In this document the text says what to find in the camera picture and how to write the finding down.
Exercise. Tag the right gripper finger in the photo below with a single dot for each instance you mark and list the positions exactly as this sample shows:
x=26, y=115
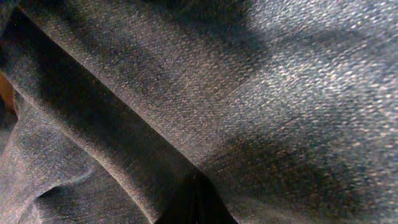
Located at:
x=196, y=202

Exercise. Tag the blue denim jeans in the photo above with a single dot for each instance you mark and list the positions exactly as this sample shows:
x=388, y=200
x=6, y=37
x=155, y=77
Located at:
x=276, y=111

